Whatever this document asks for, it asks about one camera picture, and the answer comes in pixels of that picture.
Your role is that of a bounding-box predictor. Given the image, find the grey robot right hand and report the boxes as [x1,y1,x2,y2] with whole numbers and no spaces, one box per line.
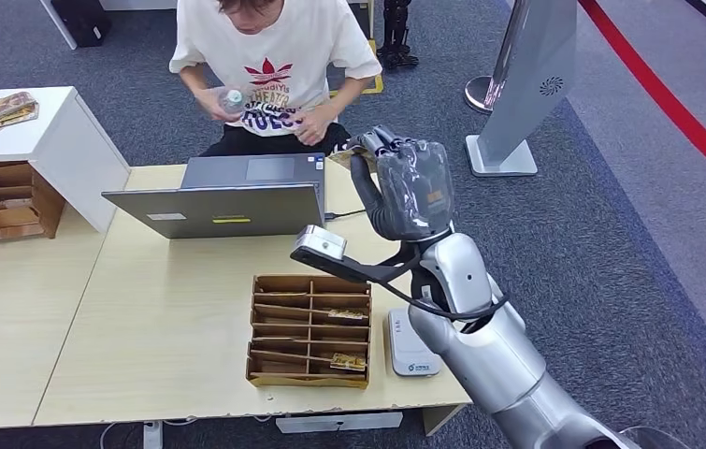
[349,124,456,243]

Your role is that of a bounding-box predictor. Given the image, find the person's right hand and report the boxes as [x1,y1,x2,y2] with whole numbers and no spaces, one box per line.
[194,85,247,122]

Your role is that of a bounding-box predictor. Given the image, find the person's left hand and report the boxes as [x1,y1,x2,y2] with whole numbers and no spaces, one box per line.
[293,102,339,148]

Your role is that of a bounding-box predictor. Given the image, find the clear water bottle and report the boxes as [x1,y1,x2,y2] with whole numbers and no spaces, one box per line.
[219,87,249,117]

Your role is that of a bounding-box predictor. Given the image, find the person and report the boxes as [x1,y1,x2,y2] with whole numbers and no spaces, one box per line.
[168,0,383,157]

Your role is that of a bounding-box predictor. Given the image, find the white card reader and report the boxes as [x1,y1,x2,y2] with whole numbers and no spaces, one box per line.
[387,308,441,378]

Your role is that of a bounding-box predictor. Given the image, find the wooden slotted card organizer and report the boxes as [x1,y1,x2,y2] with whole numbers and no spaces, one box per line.
[0,162,67,246]
[244,275,373,390]

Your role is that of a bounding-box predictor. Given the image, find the yellow floor tape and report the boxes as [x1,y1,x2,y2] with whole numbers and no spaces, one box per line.
[327,39,384,97]

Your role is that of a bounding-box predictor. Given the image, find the grey open laptop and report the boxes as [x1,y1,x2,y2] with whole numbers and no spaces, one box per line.
[100,152,327,240]

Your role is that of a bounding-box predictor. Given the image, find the small black robot legs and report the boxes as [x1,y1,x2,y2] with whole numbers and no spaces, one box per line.
[379,0,420,70]

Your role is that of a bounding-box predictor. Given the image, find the white cabinet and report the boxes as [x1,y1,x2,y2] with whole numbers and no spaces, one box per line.
[0,85,131,234]

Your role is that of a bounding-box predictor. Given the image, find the black case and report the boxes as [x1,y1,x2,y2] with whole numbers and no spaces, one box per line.
[50,0,112,49]

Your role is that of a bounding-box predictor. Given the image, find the grey kiosk stand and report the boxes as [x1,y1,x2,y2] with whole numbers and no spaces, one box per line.
[465,0,579,179]

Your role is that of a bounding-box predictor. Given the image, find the white furniture leg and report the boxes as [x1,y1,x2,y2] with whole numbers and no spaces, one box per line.
[39,0,78,51]

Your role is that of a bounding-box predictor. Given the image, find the wooden desk support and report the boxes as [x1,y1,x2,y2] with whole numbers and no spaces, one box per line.
[422,403,469,437]

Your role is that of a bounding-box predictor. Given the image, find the white under-desk bar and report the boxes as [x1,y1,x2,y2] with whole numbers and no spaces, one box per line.
[275,412,405,434]

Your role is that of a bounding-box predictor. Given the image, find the translucent round dome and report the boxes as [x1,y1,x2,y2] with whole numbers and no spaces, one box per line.
[618,426,695,449]

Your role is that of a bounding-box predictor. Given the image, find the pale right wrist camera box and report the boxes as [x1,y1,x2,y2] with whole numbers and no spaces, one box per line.
[290,224,349,264]

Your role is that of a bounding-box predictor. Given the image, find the chrome stanchion post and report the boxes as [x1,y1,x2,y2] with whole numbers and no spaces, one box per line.
[464,0,533,115]

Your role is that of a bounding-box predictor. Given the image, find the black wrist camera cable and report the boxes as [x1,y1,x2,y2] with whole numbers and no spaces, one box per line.
[377,279,510,322]

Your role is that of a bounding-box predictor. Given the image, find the white power cable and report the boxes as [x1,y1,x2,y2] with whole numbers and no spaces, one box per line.
[99,423,143,449]

